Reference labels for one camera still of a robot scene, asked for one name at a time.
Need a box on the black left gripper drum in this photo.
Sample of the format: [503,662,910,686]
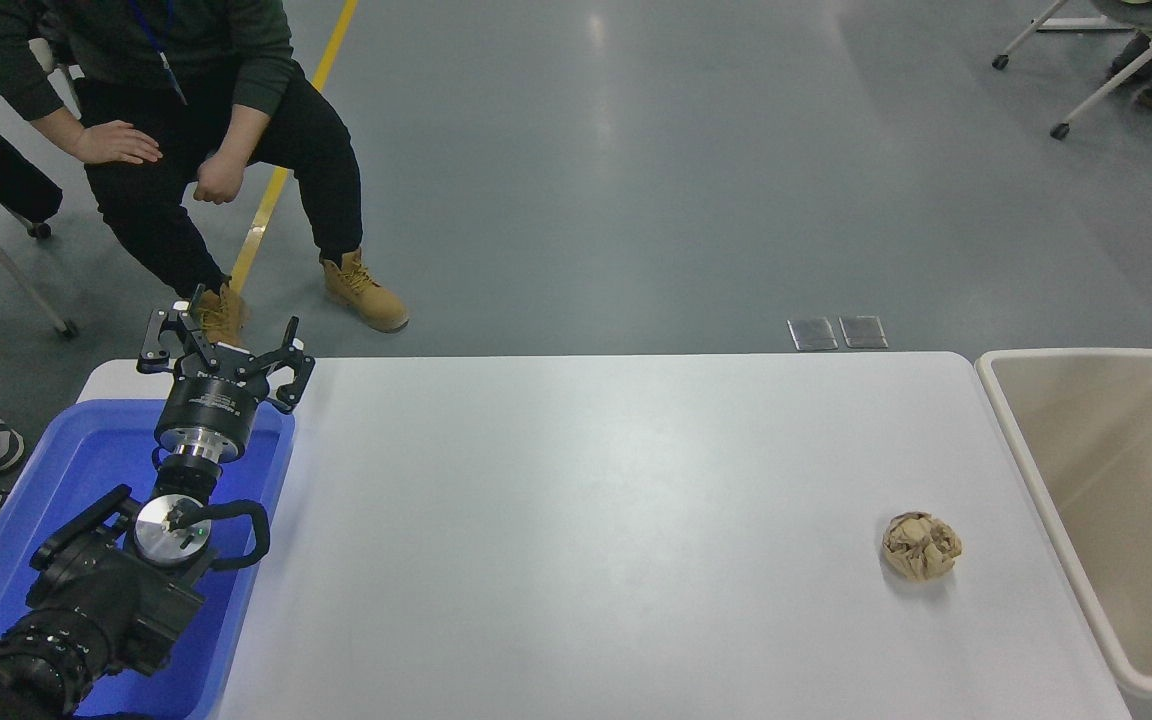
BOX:
[154,366,269,446]

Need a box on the grey floor plate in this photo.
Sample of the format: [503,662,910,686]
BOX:
[788,318,839,353]
[839,316,889,351]

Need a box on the person's left hand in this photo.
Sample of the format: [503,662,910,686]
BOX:
[193,150,248,207]

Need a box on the person's right hand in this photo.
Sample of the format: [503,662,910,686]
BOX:
[76,120,164,166]

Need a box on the blue plastic tray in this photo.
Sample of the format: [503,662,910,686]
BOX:
[0,398,297,720]

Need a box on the seated person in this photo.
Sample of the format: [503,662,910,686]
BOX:
[0,0,410,347]

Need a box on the crumpled tan paper ball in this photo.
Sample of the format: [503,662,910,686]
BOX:
[881,510,965,582]

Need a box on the large pale bin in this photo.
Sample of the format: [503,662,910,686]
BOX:
[974,347,1152,720]

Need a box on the white chair frame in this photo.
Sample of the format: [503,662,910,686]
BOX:
[991,0,1152,141]

